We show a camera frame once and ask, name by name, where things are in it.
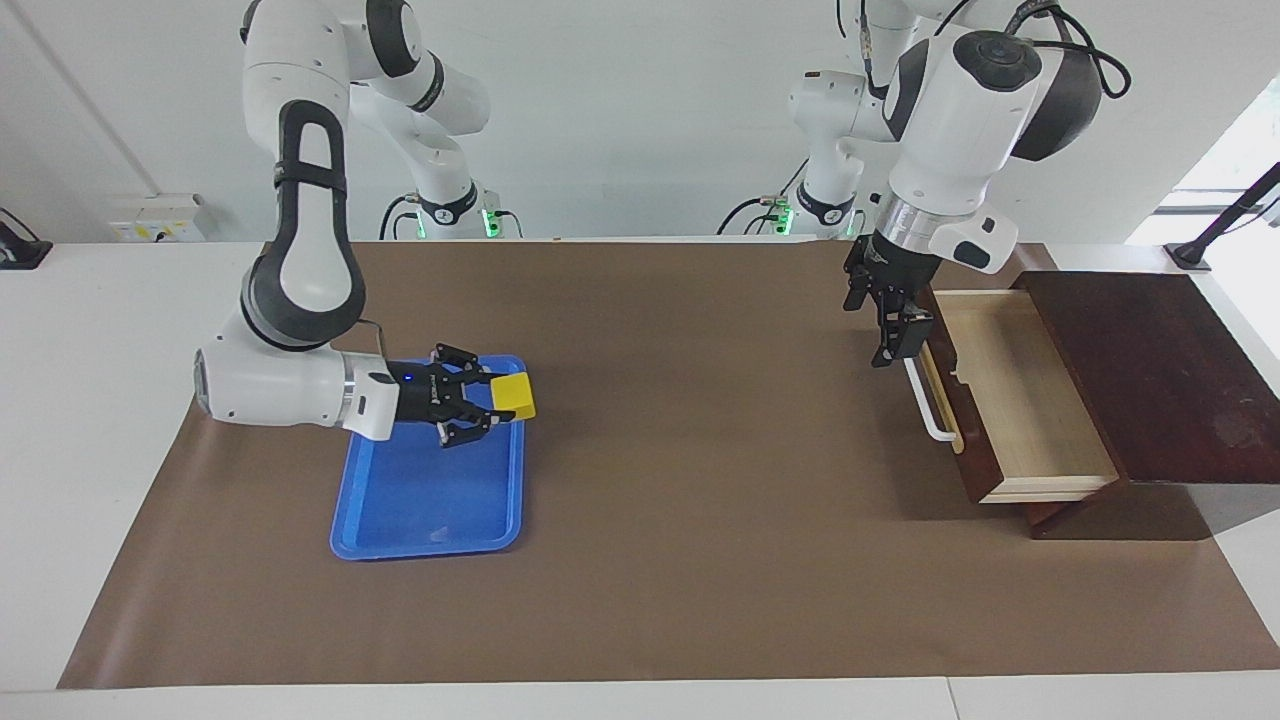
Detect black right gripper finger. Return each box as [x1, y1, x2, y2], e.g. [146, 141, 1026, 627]
[430, 343, 515, 389]
[438, 403, 517, 449]

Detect yellow block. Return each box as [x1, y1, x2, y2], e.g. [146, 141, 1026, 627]
[492, 374, 538, 422]

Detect wooden drawer with white handle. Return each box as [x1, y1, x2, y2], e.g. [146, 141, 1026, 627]
[903, 285, 1121, 506]

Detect dark wooden drawer cabinet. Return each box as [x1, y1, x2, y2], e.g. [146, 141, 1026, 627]
[1010, 270, 1280, 542]

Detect blue plastic tray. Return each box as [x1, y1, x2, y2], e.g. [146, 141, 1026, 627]
[329, 354, 528, 561]

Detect brown paper table mat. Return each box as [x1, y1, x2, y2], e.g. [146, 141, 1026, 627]
[57, 238, 1280, 691]

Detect small black stand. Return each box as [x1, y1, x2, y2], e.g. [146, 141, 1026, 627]
[0, 207, 53, 271]

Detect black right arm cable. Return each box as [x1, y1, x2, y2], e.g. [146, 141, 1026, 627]
[350, 318, 391, 363]

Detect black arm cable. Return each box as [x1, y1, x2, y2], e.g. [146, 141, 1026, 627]
[350, 318, 391, 363]
[1005, 0, 1133, 101]

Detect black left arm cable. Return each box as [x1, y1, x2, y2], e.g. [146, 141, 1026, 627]
[1005, 0, 1133, 101]

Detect white wall power outlet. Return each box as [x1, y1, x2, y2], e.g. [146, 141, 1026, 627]
[108, 195, 206, 244]

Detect black camera stand pole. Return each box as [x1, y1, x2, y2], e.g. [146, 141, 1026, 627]
[1165, 163, 1280, 273]

